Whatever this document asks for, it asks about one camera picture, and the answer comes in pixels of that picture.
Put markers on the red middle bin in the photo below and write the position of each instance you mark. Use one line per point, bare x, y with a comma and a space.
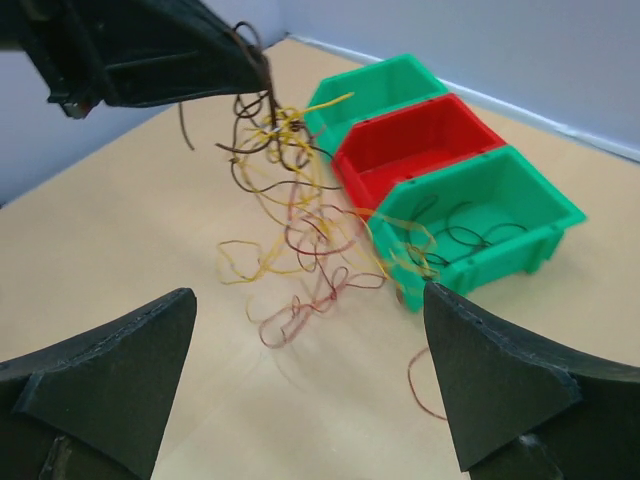
381, 152

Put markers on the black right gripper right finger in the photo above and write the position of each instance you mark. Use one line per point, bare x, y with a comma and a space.
521, 406

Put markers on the green far bin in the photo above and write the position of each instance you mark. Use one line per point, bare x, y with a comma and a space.
343, 100

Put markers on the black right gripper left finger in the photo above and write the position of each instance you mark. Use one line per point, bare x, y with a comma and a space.
96, 405

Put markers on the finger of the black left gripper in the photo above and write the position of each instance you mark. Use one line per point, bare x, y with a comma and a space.
131, 53

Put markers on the green bin near cables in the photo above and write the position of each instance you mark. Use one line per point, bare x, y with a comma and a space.
470, 224

